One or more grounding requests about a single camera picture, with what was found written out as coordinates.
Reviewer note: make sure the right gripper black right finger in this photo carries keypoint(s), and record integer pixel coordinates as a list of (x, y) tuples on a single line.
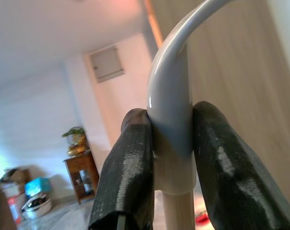
[(231, 172)]

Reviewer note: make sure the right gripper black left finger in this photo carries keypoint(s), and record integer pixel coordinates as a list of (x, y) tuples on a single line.
[(126, 172)]

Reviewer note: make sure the small brown wooden cabinet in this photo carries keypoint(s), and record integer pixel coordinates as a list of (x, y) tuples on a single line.
[(81, 167)]

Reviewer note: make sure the glass bowl with green plant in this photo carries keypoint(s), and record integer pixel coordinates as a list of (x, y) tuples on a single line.
[(75, 141)]

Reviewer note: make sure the light blue box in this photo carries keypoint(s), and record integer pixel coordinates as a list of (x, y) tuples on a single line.
[(38, 187)]

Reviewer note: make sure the white basket with clutter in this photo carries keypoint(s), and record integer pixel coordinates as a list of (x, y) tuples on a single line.
[(37, 207)]

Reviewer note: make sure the light wooden wardrobe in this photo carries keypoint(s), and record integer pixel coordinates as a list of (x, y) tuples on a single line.
[(231, 72)]

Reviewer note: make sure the red carton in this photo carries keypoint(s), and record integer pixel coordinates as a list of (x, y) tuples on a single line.
[(14, 208)]

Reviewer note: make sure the brown cardboard box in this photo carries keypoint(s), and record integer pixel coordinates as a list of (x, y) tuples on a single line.
[(6, 187)]

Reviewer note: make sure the grey wall fuse box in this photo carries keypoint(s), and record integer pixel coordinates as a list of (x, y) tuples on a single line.
[(106, 64)]

